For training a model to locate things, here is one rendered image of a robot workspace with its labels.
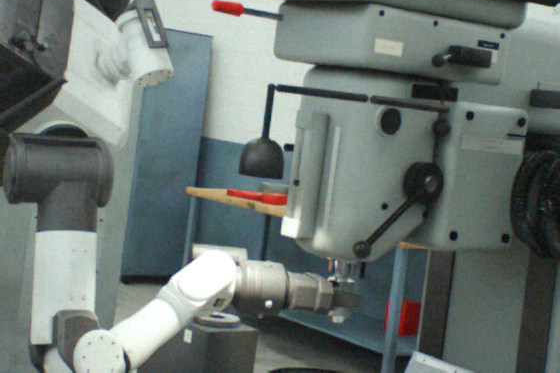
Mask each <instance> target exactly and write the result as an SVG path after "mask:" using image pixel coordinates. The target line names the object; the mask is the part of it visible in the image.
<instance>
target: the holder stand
mask: <svg viewBox="0 0 560 373"><path fill-rule="evenodd" d="M239 321H240V319H239V318H238V317H236V316H233V315H229V314H224V313H217V312H214V313H212V314H211V315H209V316H206V317H198V316H194V317H193V318H192V319H191V321H190V322H189V325H187V326H185V327H184V328H183V329H181V330H180V331H179V332H178V333H176V334H175V335H174V336H173V337H171V338H170V339H169V340H168V342H166V343H164V344H163V345H161V346H160V347H159V348H158V349H156V350H155V351H154V353H153V354H152V355H151V357H150V358H149V359H148V360H146V361H145V362H144V363H142V364H141V365H140V366H139V367H137V373H254V366H255V358H256V350H257V342H258V334H259V330H258V329H256V328H253V327H250V326H248V325H244V324H241V323H239Z"/></svg>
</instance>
